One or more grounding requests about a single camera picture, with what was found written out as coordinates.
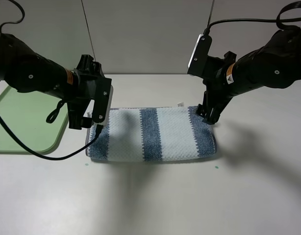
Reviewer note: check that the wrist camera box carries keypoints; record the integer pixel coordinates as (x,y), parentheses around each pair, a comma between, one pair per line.
(199,55)
(102,101)

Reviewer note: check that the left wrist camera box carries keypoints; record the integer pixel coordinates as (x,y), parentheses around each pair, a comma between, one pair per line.
(102,101)

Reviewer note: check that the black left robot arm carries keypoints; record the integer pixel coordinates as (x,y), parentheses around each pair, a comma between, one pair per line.
(27,71)

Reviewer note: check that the green plastic tray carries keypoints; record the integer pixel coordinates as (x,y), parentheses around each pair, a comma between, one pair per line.
(26,114)

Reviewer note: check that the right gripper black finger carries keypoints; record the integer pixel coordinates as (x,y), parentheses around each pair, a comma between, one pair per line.
(213,108)
(204,109)

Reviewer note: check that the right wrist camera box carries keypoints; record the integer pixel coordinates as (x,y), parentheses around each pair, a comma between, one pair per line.
(199,55)

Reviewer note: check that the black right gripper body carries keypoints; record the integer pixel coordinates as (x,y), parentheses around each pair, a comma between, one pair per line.
(214,78)

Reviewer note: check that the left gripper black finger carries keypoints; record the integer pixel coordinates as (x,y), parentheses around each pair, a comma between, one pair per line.
(76,110)

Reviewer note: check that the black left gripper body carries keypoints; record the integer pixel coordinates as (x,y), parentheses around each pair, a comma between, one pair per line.
(87,73)

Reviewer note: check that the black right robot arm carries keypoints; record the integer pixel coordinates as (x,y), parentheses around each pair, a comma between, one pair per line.
(276,65)

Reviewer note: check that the blue white striped towel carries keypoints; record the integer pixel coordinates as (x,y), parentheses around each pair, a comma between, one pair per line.
(164,134)

